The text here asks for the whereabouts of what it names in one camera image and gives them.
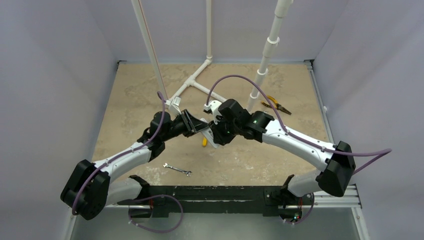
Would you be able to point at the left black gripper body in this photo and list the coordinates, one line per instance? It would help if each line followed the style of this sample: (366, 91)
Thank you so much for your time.
(181, 125)

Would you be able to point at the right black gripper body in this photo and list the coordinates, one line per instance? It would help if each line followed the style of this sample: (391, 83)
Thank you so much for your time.
(218, 134)

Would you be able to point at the white remote control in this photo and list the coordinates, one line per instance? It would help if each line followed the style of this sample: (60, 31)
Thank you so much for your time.
(208, 134)

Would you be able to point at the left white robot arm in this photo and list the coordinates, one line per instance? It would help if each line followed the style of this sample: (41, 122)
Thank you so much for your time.
(89, 187)

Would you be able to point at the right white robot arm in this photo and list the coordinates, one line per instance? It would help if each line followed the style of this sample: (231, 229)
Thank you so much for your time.
(334, 164)

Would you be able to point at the silver open-end wrench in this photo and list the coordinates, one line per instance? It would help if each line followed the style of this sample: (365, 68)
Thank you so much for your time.
(185, 172)

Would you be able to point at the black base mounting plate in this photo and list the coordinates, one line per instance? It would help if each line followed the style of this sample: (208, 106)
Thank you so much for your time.
(268, 201)

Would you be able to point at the yellow handled screwdriver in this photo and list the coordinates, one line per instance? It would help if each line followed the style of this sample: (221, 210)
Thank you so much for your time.
(204, 142)

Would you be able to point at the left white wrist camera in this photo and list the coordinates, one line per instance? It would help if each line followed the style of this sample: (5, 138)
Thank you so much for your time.
(174, 106)

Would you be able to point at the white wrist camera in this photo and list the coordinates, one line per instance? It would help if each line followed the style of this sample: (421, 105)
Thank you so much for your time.
(174, 106)
(212, 108)

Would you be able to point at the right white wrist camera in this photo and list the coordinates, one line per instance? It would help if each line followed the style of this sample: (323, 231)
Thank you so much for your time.
(212, 108)

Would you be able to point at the yellow handled pliers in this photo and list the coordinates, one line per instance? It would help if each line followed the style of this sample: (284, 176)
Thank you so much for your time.
(276, 104)

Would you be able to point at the white PVC pipe frame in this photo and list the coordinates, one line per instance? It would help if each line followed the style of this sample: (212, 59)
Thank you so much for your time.
(272, 41)

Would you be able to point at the aluminium rail frame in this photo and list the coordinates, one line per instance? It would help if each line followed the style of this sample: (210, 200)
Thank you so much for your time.
(298, 95)

